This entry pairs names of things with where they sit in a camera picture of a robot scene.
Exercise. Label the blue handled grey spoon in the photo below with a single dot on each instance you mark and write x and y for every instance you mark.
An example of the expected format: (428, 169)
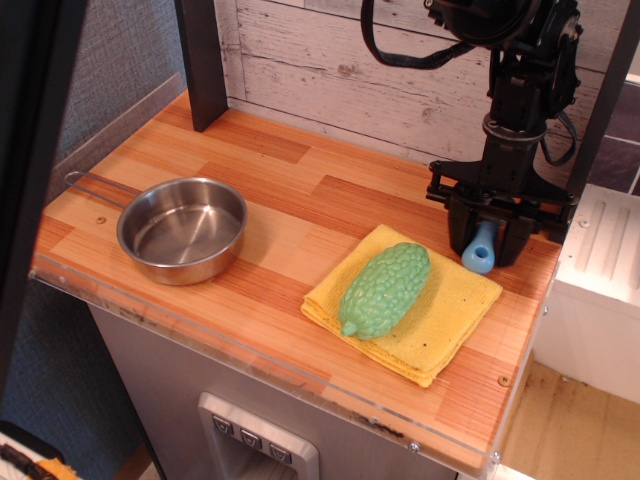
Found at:
(479, 255)

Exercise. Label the yellow folded cloth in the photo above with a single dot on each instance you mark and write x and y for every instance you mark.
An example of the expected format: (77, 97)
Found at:
(450, 306)

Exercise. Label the dark left post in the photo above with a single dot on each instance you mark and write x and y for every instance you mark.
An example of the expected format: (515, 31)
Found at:
(202, 58)

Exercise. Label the dark post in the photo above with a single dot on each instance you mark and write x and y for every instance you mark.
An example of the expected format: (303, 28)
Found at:
(202, 58)
(605, 100)

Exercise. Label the dark right post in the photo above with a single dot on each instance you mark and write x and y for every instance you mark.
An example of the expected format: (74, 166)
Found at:
(605, 100)

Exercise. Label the orange object bottom left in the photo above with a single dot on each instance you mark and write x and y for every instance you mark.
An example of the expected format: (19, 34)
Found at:
(51, 469)

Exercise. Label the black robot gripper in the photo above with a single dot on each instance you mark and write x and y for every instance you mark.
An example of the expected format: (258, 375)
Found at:
(503, 185)

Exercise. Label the green toy bitter gourd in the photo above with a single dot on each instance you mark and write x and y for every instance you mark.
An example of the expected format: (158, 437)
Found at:
(384, 291)

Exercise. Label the white toy sink unit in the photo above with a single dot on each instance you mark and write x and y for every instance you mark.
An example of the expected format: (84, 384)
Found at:
(590, 327)

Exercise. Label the stainless steel pot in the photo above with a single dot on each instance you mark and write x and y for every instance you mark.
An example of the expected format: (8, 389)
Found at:
(180, 232)

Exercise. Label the clear acrylic guard rail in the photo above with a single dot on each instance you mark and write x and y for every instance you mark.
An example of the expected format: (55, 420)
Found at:
(286, 350)

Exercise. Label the silver dispenser panel with buttons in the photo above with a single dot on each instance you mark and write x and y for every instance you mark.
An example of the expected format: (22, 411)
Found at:
(247, 446)

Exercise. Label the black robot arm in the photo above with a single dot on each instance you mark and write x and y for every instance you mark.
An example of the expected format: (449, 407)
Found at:
(532, 81)

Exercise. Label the grey toy fridge cabinet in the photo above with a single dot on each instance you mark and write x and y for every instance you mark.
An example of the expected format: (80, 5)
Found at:
(164, 380)

